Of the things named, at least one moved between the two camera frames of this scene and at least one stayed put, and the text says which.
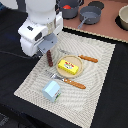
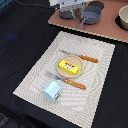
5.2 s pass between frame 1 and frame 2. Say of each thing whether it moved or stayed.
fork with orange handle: stayed
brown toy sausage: moved
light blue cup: stayed
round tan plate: stayed
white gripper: moved
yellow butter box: stayed
